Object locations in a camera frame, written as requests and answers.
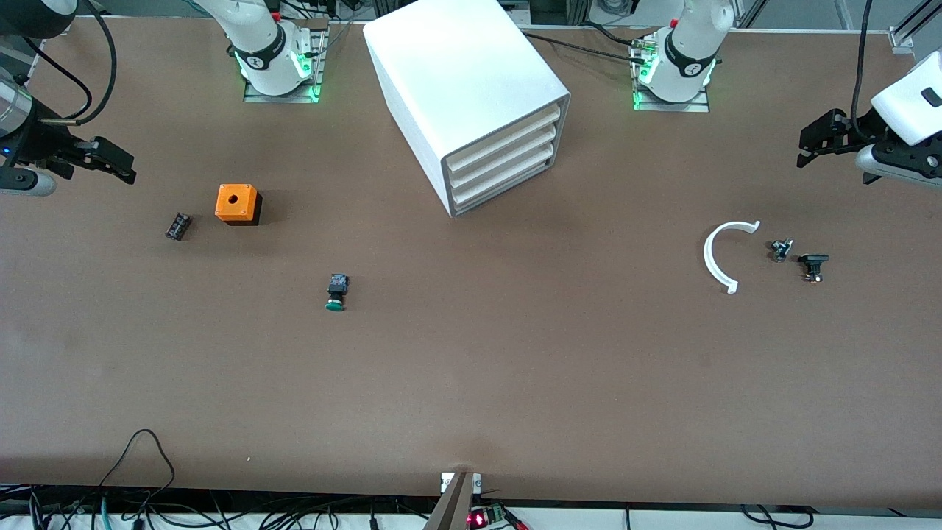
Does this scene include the green push button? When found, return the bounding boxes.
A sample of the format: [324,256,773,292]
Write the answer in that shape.
[325,273,350,313]

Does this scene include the lowest white cabinet drawer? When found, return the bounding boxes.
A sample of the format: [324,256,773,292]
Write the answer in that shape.
[452,144,554,211]

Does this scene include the highest white cabinet drawer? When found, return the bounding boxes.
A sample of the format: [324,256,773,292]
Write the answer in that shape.
[446,105,563,174]

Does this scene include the middle white cabinet drawer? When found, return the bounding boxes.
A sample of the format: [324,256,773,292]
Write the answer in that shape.
[449,125,559,191]

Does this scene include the white drawer cabinet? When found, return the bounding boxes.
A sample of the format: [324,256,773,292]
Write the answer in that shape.
[363,0,572,218]

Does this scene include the orange box with hole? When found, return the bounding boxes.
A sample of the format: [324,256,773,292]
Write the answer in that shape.
[215,184,263,226]

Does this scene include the white curved plastic arc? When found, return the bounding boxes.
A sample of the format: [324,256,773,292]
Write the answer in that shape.
[703,220,761,295]

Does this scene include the circuit board with red light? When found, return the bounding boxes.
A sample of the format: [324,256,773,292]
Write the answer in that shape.
[467,503,516,530]

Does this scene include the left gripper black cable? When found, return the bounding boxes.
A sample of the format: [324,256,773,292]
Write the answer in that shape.
[851,0,874,141]

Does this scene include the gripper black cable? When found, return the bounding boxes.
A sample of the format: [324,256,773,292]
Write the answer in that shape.
[21,0,118,126]
[851,0,874,141]

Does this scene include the aluminium frame profile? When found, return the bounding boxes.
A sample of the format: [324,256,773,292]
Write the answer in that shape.
[887,0,942,54]

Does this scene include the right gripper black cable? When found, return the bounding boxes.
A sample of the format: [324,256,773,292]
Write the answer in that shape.
[21,0,118,126]

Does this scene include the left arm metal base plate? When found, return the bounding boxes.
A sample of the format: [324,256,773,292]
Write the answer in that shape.
[631,33,712,113]

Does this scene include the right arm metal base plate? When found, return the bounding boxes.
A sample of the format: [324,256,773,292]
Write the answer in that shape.
[243,18,329,104]

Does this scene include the black braided cable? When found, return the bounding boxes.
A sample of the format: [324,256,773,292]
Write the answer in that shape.
[523,31,648,61]

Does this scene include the looped black table cable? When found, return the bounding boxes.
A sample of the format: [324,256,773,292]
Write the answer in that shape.
[98,428,177,509]

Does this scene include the short black floor cable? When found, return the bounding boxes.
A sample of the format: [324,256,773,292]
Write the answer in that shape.
[740,504,814,529]

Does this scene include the tangled black cable bundle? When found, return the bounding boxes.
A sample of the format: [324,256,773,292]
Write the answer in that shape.
[0,484,442,530]

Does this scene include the brown camera mount post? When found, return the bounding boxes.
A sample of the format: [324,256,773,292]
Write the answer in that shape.
[424,471,475,530]

